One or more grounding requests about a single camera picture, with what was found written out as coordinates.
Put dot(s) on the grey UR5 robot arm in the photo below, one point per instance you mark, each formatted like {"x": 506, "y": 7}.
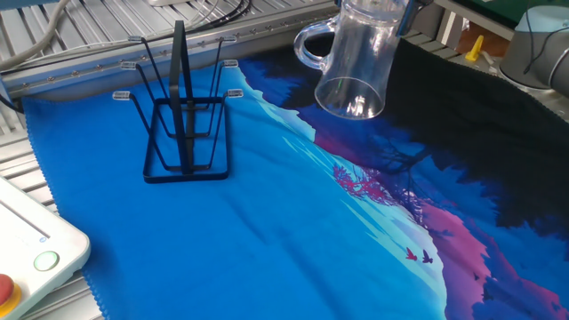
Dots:
{"x": 538, "y": 49}

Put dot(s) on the yellow plastic object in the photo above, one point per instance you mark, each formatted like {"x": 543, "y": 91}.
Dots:
{"x": 475, "y": 49}

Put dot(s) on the blue landscape print cloth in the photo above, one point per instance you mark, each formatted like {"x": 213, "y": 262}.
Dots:
{"x": 266, "y": 266}

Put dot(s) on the white teach pendant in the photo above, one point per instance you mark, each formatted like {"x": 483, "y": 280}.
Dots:
{"x": 26, "y": 231}

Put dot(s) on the grey aluminium post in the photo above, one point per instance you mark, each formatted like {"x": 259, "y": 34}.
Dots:
{"x": 448, "y": 31}

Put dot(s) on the aluminium table edge rail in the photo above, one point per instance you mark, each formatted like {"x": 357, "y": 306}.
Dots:
{"x": 89, "y": 71}

